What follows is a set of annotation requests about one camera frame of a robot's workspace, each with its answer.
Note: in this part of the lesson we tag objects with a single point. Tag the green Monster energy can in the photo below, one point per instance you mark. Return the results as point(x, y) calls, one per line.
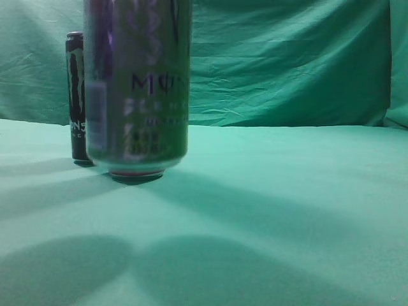
point(137, 79)

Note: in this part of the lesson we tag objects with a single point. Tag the green backdrop cloth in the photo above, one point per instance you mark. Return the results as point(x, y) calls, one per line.
point(254, 63)

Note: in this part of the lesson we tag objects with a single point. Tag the black Monster energy can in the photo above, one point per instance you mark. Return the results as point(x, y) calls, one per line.
point(76, 96)

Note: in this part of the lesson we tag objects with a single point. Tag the pink Monster energy can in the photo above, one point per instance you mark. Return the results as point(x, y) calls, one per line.
point(124, 174)

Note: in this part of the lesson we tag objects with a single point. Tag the green table cloth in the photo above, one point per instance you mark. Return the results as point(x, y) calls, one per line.
point(252, 216)

